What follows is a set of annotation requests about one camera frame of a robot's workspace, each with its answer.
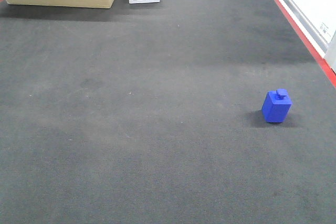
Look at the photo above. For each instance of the small blue plastic block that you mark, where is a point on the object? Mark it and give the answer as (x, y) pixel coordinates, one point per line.
(276, 106)

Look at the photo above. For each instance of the white board with aluminium frame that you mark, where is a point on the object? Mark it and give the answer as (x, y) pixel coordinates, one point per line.
(316, 20)

